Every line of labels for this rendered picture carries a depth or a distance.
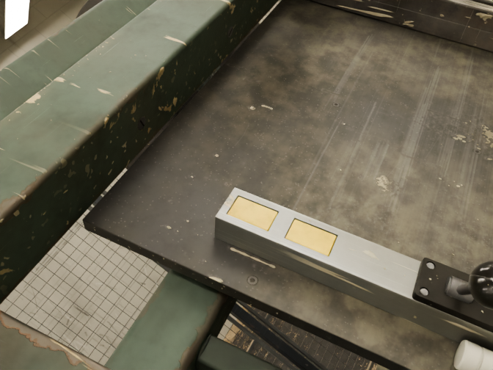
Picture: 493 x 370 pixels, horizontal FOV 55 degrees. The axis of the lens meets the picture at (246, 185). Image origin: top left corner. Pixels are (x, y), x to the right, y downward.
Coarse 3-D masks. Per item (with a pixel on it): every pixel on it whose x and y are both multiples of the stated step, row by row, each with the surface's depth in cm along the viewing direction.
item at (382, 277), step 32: (224, 224) 53; (288, 224) 53; (320, 224) 53; (288, 256) 52; (320, 256) 50; (352, 256) 50; (384, 256) 51; (352, 288) 50; (384, 288) 48; (416, 320) 49; (448, 320) 47
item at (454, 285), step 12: (480, 264) 38; (492, 264) 37; (480, 276) 37; (492, 276) 36; (456, 288) 46; (468, 288) 43; (480, 288) 36; (492, 288) 36; (468, 300) 46; (480, 300) 37; (492, 300) 36
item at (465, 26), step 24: (312, 0) 95; (336, 0) 93; (360, 0) 91; (384, 0) 89; (408, 0) 87; (432, 0) 85; (456, 0) 84; (480, 0) 85; (408, 24) 90; (432, 24) 88; (456, 24) 86; (480, 24) 84
